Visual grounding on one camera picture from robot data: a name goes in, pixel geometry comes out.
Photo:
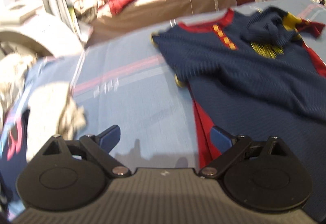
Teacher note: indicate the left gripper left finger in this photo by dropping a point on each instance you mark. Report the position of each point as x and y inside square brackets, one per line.
[97, 149]

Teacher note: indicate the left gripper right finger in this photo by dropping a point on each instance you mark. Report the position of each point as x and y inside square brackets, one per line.
[232, 148]

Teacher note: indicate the navy red striped jersey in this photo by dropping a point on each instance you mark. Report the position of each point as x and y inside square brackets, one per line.
[254, 75]

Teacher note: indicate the white patterned folded garment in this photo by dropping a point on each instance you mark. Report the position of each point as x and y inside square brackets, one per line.
[53, 112]

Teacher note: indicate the blue plaid bed sheet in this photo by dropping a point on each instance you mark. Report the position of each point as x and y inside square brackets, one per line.
[127, 82]

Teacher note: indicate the navy garment pink print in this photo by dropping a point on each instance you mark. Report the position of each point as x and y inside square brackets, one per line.
[13, 154]

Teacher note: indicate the white machine housing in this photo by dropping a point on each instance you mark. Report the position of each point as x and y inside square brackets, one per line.
[28, 25]

